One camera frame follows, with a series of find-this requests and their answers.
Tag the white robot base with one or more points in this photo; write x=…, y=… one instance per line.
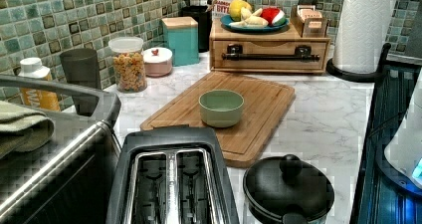
x=404, y=151

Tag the green ceramic bowl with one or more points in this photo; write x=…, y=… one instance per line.
x=221, y=108

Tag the bamboo cutting board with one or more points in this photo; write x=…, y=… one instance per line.
x=265, y=104

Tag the wooden cabinet box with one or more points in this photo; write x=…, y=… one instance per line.
x=219, y=33

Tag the pink ceramic jar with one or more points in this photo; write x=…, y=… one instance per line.
x=157, y=61

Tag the teal canister with wooden lid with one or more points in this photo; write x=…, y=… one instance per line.
x=181, y=37

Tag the black silver toaster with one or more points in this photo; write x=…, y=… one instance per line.
x=172, y=175

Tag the teal plate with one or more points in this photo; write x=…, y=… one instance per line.
x=227, y=21

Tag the clear pasta jar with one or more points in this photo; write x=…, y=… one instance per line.
x=128, y=63

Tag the black utensil holder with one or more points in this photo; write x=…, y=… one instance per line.
x=204, y=20

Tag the toy banana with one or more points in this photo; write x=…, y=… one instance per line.
x=249, y=19

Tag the white red carton box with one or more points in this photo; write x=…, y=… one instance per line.
x=227, y=0

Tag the yellow toy lemon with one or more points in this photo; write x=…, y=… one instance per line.
x=235, y=9

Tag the red white toy fruit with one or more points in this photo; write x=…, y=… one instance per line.
x=274, y=16

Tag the black pot lid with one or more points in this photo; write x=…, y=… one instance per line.
x=287, y=190

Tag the wooden tea bag box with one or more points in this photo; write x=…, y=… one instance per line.
x=309, y=21

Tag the dark grey cup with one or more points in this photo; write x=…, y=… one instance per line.
x=81, y=67

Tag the black paper towel holder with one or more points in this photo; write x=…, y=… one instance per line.
x=359, y=77

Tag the steel dish rack bin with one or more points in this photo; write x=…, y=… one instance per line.
x=67, y=180

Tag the white paper towel roll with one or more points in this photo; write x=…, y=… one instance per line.
x=361, y=33

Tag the green folded towel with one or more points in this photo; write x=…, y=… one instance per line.
x=23, y=129

